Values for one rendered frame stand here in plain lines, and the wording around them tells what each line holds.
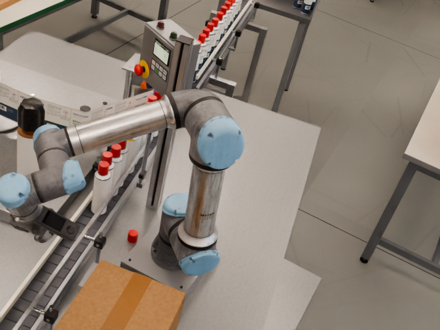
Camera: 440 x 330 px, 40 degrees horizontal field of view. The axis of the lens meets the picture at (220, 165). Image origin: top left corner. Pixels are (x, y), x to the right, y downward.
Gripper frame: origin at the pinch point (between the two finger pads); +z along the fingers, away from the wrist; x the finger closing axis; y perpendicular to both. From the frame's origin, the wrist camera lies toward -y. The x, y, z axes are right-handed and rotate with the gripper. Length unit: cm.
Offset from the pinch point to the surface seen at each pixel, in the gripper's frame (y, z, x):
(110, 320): -27.3, -16.6, 17.4
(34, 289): 1.8, 13.0, 14.0
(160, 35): -6, -9, -66
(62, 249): 2.1, 21.7, -1.2
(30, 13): 97, 102, -124
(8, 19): 101, 95, -113
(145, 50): -1, -1, -65
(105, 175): -1.5, 17.0, -27.1
